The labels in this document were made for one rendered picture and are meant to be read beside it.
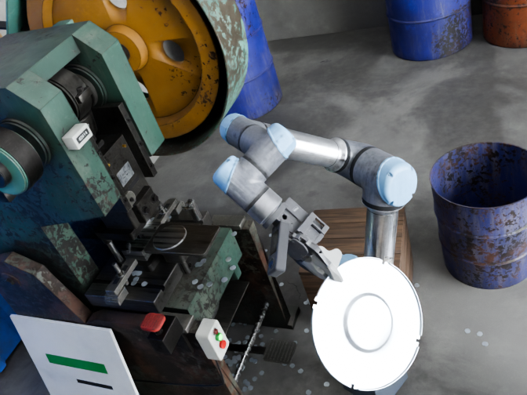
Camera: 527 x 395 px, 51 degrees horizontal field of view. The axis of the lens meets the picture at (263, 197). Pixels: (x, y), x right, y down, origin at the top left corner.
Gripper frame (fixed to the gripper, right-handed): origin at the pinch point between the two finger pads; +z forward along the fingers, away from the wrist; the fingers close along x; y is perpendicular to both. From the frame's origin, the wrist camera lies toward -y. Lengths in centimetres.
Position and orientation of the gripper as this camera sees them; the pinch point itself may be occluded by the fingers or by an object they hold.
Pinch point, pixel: (334, 280)
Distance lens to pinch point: 122.4
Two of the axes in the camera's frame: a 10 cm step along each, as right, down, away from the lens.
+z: 7.4, 6.7, 0.0
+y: 5.7, -6.3, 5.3
